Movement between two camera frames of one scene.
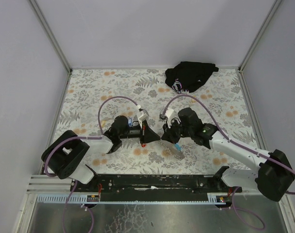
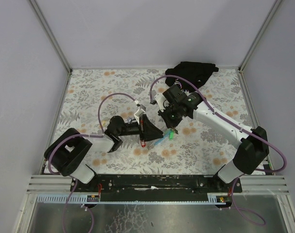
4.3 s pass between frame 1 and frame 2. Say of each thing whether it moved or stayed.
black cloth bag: stayed
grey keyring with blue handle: moved
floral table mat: stayed
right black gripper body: moved
